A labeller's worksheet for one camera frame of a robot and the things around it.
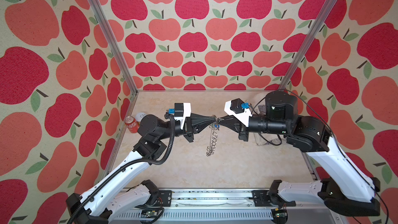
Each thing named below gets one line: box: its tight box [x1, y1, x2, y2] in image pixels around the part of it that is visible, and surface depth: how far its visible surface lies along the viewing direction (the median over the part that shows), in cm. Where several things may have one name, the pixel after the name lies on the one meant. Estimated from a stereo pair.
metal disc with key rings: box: [206, 115, 221, 157], surface depth 50 cm
